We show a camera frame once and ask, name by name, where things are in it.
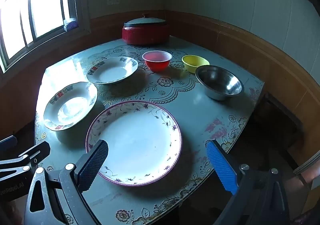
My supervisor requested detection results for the stainless steel bowl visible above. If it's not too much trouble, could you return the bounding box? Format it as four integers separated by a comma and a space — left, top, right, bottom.
195, 65, 244, 101

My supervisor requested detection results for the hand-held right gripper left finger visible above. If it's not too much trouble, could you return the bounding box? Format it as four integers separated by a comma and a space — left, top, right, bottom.
24, 139, 109, 225

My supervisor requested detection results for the dark pot lid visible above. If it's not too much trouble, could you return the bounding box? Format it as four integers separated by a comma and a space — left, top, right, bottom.
124, 13, 167, 28

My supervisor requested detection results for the red plastic bowl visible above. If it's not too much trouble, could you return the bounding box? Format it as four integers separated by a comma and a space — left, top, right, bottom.
142, 50, 172, 73

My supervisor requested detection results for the white deep plate red print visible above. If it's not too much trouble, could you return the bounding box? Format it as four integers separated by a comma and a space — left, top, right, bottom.
86, 56, 139, 85
43, 81, 98, 132

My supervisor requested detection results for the large purple-rimmed floral plate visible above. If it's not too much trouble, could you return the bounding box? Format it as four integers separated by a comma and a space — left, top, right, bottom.
85, 100, 183, 187

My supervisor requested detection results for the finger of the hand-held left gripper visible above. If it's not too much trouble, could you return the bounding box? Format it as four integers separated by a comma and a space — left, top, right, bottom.
0, 135, 18, 152
0, 141, 51, 183

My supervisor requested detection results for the red cooking pot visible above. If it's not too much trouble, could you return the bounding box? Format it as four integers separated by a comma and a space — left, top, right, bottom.
122, 21, 170, 45

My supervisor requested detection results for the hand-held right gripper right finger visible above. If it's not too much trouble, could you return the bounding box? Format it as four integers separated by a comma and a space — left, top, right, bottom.
206, 139, 303, 225

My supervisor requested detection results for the yellow bowl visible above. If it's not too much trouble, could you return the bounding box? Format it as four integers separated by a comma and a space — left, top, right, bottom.
182, 55, 210, 74

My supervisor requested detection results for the purple item on windowsill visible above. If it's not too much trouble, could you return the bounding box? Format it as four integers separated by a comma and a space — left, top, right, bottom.
64, 17, 79, 31

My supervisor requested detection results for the window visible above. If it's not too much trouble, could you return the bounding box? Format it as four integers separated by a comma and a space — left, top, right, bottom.
0, 0, 92, 73

